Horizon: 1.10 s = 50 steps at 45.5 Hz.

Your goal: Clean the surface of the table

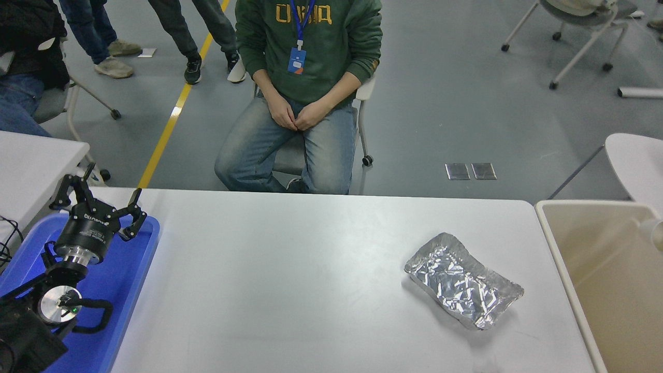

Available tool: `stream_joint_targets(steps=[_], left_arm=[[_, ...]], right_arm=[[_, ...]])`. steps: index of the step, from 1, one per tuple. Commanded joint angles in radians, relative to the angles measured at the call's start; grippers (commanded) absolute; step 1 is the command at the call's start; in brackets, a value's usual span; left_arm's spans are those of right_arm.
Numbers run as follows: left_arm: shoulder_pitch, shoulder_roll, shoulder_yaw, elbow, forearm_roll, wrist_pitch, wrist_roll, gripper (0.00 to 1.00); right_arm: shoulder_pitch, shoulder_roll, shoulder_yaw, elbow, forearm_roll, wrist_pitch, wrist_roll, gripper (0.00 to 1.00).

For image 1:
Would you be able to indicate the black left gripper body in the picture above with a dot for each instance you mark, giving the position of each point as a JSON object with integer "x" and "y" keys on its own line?
{"x": 88, "y": 229}

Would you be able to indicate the silver foil tray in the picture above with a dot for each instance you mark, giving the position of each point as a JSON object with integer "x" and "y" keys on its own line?
{"x": 456, "y": 280}

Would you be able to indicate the white paper cup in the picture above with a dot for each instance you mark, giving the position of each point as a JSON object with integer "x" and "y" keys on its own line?
{"x": 652, "y": 228}

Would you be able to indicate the person's left forearm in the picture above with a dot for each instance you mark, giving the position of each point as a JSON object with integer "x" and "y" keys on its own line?
{"x": 337, "y": 90}

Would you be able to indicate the person's right forearm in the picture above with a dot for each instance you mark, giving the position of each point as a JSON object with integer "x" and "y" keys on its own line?
{"x": 265, "y": 85}

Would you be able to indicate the person's right hand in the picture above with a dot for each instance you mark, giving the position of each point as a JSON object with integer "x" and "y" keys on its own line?
{"x": 282, "y": 113}

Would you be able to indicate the person's left hand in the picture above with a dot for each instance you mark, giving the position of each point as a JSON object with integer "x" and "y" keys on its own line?
{"x": 312, "y": 115}

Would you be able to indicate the white side table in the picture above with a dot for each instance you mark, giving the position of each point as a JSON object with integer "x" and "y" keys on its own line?
{"x": 31, "y": 166}

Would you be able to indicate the blue plastic tray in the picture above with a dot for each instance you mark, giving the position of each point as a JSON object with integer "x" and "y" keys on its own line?
{"x": 119, "y": 280}

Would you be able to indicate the grey wheeled chair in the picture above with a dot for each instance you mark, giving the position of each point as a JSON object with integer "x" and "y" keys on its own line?
{"x": 52, "y": 106}
{"x": 585, "y": 13}

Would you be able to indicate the person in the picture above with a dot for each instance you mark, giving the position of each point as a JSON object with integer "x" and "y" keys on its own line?
{"x": 331, "y": 36}
{"x": 80, "y": 26}
{"x": 173, "y": 26}
{"x": 658, "y": 24}
{"x": 26, "y": 31}

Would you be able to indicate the grey chair with white armrests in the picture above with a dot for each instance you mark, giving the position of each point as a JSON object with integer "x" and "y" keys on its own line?
{"x": 365, "y": 88}

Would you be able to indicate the metal floor socket plate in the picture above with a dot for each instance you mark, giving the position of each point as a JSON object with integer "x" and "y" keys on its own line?
{"x": 457, "y": 171}
{"x": 484, "y": 171}

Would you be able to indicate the large pale plastic bin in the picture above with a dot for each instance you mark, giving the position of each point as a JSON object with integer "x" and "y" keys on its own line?
{"x": 606, "y": 290}

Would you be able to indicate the white bar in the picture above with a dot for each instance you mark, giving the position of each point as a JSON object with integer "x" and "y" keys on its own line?
{"x": 642, "y": 92}

